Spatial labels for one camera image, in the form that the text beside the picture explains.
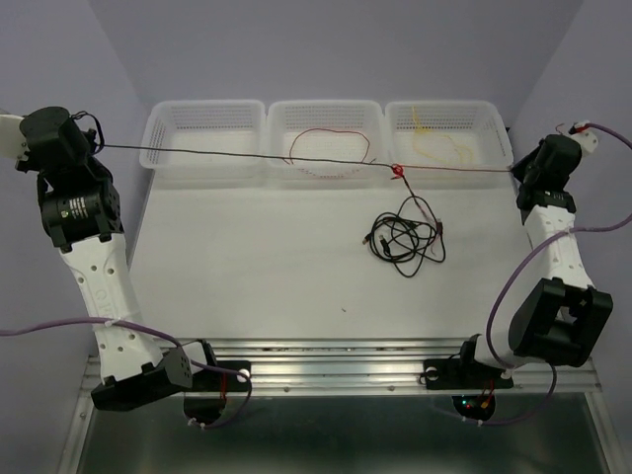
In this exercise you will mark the aluminium mounting rail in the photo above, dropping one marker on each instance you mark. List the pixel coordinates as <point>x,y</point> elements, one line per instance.
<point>336,367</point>

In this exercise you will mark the middle white perforated basket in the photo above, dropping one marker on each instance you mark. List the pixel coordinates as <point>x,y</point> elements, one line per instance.
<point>330,142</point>

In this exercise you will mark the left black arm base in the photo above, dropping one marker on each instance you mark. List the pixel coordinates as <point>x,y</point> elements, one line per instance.
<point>221,388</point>

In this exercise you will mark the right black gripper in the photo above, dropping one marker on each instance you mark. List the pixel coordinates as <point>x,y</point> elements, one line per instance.
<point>520,167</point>

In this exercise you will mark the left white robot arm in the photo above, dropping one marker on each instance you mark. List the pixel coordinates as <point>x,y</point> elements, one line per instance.
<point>80,213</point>

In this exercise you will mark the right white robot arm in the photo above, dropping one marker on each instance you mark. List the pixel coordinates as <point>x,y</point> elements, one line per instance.
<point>550,310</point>

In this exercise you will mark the right white perforated basket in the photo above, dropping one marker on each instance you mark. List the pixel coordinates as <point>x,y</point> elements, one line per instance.
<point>467,136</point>

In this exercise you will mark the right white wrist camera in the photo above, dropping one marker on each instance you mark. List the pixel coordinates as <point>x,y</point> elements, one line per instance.
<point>581,133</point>

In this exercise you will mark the white perforated basket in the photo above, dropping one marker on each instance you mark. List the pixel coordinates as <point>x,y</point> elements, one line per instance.
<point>467,136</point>
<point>330,142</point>
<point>217,139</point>

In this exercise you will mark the left white perforated basket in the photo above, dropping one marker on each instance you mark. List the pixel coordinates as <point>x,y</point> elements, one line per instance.
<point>217,139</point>

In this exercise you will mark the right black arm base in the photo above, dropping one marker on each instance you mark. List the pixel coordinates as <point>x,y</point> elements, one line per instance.
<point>474,383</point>

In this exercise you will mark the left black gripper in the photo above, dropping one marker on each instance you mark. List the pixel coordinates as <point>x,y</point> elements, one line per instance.
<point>29,162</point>

